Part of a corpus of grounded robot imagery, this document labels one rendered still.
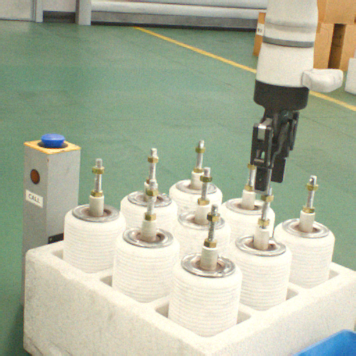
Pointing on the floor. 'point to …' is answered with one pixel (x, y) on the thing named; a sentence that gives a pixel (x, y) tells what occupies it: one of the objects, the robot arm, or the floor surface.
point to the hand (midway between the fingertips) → (269, 179)
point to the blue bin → (333, 345)
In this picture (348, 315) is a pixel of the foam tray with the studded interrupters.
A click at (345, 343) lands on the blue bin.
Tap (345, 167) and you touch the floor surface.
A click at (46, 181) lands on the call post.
